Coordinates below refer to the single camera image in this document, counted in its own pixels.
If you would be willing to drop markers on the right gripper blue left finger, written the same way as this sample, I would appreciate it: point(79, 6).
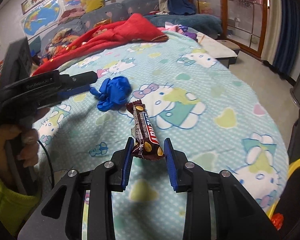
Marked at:
point(60, 214)

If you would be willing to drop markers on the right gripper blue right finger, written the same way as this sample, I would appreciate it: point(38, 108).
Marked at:
point(217, 204)

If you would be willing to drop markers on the blue rubber glove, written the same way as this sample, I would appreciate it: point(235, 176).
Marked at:
point(112, 94)

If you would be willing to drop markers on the brown chocolate bar wrapper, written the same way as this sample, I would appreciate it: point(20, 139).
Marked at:
point(147, 145)

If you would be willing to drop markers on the red plastic bag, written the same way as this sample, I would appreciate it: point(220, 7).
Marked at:
point(277, 220)

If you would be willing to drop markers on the yellow rimmed trash bin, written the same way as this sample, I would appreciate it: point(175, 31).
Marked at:
point(289, 204)

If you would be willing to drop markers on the person's left hand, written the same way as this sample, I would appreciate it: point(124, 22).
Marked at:
point(19, 151)

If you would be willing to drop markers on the green fleece left sleeve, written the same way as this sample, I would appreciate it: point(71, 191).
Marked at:
point(15, 207)

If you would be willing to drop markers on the world map poster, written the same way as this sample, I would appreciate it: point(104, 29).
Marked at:
point(41, 18)

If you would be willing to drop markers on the blue grey sofa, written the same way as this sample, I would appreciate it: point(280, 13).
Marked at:
point(81, 21)

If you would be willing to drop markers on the red blanket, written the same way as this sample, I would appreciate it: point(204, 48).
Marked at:
point(136, 28)

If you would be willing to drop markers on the white coffee table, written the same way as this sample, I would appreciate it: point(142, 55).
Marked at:
point(220, 52)

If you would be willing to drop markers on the small round stool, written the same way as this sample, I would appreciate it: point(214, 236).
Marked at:
point(230, 45)

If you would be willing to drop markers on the blue curtain right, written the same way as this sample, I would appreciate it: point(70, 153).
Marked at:
point(289, 37)

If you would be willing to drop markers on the purple clothes pile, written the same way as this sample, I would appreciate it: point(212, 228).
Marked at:
point(181, 29)

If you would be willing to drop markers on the wooden glass sliding door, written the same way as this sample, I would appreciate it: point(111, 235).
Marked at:
point(243, 21)

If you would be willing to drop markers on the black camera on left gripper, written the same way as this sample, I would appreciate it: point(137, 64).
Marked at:
point(17, 63)

